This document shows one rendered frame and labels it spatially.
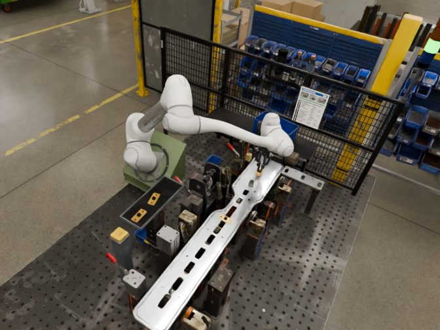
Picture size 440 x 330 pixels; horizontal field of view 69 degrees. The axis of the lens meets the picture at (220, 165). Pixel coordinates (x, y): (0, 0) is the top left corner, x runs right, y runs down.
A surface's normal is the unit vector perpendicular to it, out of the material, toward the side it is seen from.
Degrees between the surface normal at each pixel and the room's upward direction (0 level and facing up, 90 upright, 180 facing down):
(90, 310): 0
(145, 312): 0
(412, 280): 0
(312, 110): 90
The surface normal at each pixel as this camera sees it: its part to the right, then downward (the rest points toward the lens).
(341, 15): -0.52, 0.53
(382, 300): 0.09, -0.74
